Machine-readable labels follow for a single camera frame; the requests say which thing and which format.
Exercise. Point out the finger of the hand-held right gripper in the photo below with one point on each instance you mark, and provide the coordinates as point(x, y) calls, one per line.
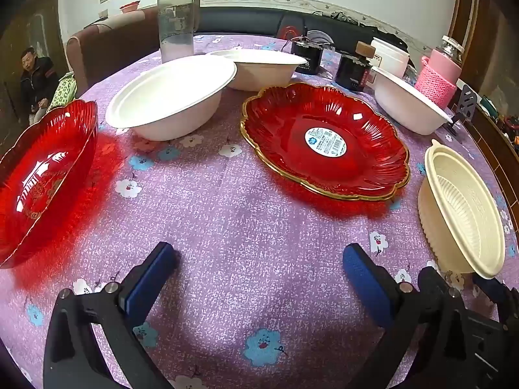
point(492, 289)
point(440, 291)

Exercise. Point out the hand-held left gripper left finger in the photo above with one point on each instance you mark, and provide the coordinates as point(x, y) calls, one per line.
point(148, 281)

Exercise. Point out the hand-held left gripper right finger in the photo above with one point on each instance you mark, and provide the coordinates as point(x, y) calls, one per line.
point(367, 287)

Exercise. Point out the cream ribbed plastic bowl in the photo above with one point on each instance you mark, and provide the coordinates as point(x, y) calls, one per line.
point(462, 206)

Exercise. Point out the red plate with gold rim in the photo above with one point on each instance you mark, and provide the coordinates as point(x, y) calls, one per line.
point(292, 137)

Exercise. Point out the large white paper bowl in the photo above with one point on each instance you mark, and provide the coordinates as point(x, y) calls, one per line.
point(162, 97)

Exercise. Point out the purple floral tablecloth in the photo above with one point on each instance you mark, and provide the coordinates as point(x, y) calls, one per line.
point(243, 219)

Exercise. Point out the green checked bag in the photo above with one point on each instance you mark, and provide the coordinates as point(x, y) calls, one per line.
point(61, 91)

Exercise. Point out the bottle in pink knitted sleeve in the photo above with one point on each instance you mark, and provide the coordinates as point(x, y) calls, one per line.
point(438, 75)

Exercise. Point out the black jar with brown cap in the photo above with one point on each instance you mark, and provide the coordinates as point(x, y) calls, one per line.
point(353, 71)

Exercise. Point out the white plastic tub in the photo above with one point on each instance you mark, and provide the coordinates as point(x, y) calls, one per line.
point(390, 58)

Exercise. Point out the brown sofa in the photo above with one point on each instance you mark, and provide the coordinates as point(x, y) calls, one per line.
point(117, 44)

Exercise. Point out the wooden door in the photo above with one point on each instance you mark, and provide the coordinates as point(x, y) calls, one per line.
point(478, 28)

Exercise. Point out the clear bottle with green lid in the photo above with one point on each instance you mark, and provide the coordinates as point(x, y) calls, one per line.
point(175, 20)

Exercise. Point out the dark clothes pile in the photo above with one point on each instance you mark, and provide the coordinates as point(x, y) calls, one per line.
point(352, 22)

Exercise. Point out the orange plastic bag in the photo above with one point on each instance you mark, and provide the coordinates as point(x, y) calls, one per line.
point(291, 32)

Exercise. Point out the red basin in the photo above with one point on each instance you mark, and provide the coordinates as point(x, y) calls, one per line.
point(130, 7)

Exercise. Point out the black leather sofa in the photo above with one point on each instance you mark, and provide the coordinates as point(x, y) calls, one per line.
point(243, 22)

